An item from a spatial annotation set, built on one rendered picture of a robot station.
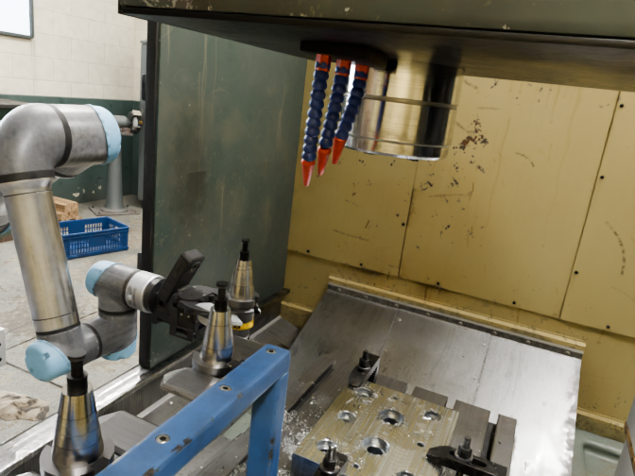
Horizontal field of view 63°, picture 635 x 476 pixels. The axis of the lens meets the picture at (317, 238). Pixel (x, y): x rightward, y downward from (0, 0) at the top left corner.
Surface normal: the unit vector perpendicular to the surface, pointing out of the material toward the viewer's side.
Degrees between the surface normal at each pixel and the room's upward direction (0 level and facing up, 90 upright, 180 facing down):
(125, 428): 0
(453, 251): 90
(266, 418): 90
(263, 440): 90
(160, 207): 90
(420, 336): 24
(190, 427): 0
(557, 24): 112
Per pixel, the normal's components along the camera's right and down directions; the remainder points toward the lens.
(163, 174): 0.90, 0.22
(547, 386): -0.07, -0.79
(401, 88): -0.15, 0.26
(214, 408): 0.11, -0.96
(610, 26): -0.43, 0.55
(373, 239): -0.41, 0.20
